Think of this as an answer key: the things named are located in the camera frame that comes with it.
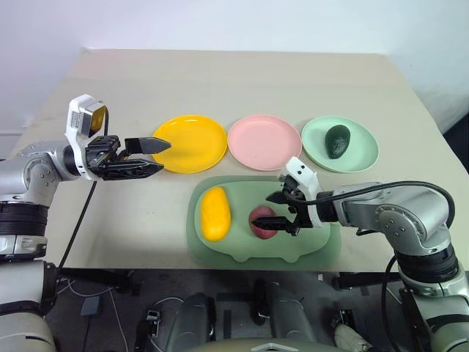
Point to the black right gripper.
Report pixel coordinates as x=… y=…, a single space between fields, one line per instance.
x=301 y=217

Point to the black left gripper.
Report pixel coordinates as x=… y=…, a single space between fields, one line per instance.
x=106 y=146

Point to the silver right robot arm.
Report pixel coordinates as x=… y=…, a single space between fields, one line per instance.
x=399 y=216

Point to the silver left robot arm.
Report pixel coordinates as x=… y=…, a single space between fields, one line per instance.
x=40 y=172

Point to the yellow plate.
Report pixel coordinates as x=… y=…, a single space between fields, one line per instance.
x=194 y=146

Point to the pink plate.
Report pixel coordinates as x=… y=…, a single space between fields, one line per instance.
x=264 y=143

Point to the green plate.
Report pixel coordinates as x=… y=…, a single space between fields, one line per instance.
x=361 y=154

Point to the red peach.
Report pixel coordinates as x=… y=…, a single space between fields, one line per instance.
x=262 y=212

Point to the green tray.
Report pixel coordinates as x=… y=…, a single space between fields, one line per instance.
x=242 y=194

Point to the yellow mango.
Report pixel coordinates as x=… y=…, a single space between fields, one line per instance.
x=215 y=214

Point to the dark green avocado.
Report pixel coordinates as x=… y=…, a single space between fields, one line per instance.
x=338 y=142

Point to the dark rounded shape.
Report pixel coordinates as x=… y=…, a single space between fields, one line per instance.
x=194 y=319

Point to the beige rounded robot body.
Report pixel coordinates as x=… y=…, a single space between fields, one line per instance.
x=271 y=347

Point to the white shoe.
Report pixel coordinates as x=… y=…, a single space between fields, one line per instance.
x=350 y=335

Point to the grey floor box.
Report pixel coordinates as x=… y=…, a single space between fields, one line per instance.
x=89 y=306

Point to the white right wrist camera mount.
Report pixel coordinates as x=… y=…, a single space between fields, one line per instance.
x=306 y=176

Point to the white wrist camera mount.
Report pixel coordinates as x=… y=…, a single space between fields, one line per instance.
x=306 y=176
x=75 y=121

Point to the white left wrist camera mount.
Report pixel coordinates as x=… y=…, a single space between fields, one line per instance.
x=75 y=121

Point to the black table frame bar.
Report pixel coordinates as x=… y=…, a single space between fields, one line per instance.
x=366 y=281
x=102 y=278

